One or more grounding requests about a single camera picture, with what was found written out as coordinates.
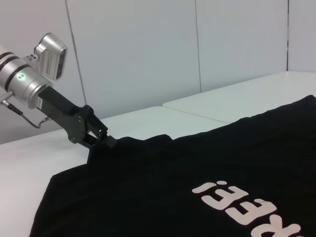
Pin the black shirt with FREE print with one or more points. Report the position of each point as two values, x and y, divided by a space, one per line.
172 185

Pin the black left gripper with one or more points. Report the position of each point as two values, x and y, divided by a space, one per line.
74 121

